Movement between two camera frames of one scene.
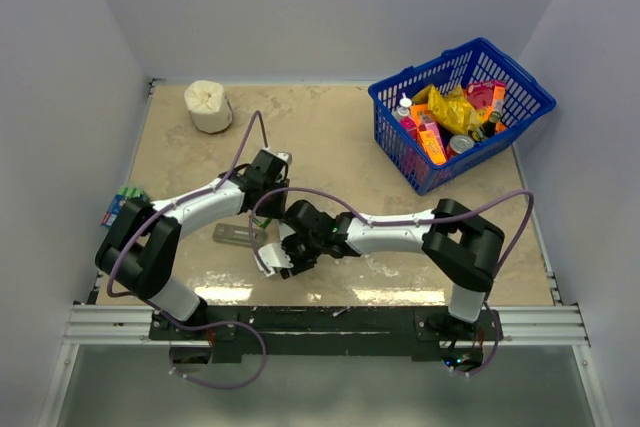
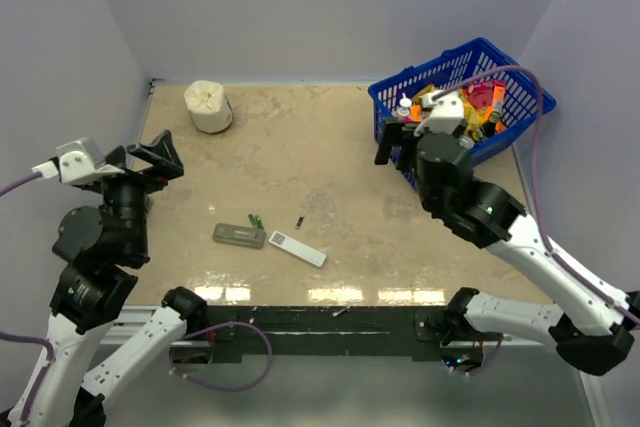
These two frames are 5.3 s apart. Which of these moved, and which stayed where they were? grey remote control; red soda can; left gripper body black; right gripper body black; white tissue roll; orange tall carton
Moved: right gripper body black; left gripper body black
Stayed: grey remote control; red soda can; white tissue roll; orange tall carton
